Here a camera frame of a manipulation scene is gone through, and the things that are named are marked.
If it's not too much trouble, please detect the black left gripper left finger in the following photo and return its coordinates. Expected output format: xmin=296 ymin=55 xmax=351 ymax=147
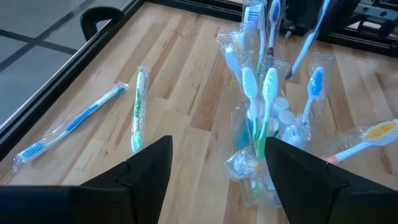
xmin=0 ymin=134 xmax=174 ymax=224

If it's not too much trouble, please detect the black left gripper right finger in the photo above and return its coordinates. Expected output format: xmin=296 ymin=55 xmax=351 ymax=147
xmin=264 ymin=136 xmax=398 ymax=224

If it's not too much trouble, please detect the clear acrylic organizer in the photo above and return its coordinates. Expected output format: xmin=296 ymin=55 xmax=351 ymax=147
xmin=229 ymin=58 xmax=312 ymax=208

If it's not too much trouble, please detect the black frame handle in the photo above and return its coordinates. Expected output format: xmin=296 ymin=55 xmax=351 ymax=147
xmin=80 ymin=6 xmax=126 ymax=42

